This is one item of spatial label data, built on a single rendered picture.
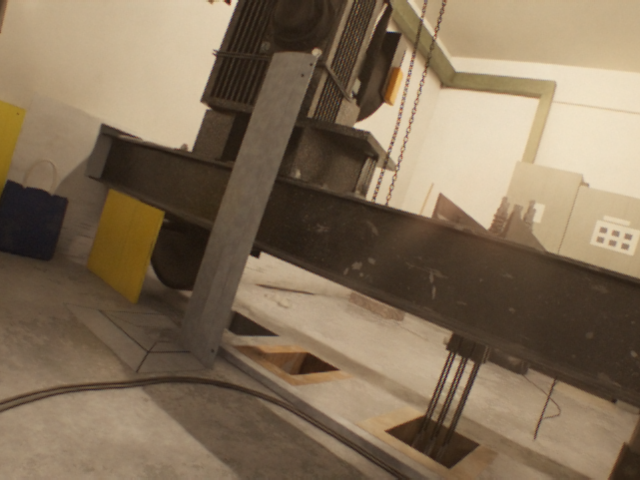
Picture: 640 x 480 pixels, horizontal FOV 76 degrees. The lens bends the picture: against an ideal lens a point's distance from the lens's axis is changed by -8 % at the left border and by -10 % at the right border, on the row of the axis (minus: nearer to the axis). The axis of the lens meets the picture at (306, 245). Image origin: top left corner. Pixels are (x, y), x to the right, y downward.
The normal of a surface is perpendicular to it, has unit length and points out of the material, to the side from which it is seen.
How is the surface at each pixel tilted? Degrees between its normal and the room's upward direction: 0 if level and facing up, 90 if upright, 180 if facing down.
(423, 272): 90
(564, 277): 90
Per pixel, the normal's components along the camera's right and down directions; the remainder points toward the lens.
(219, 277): -0.40, -0.11
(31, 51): 0.74, 0.28
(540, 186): -0.58, -0.17
